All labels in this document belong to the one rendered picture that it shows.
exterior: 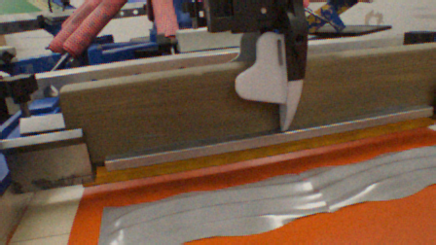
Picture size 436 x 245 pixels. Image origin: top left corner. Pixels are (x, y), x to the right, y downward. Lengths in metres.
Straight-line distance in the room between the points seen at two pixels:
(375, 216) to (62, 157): 0.26
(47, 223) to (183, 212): 0.12
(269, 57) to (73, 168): 0.19
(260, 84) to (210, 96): 0.05
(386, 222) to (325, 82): 0.14
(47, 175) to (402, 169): 0.32
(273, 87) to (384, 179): 0.13
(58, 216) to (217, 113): 0.17
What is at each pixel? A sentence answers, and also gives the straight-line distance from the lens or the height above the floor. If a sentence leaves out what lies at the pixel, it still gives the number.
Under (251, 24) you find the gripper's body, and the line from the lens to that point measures 0.29.
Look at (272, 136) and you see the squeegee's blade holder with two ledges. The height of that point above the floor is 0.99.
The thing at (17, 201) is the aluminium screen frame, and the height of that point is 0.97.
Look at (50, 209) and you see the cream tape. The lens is 0.34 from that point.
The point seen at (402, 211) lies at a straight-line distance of 0.30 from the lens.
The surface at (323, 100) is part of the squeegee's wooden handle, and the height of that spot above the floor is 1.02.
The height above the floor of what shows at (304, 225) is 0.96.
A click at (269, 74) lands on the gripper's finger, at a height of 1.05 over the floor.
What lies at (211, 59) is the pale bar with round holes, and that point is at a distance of 0.54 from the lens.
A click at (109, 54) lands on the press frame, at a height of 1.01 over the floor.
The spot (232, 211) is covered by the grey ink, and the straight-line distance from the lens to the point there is 0.28.
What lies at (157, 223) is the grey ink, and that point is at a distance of 0.27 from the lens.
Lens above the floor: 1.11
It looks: 20 degrees down
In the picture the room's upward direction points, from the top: 5 degrees counter-clockwise
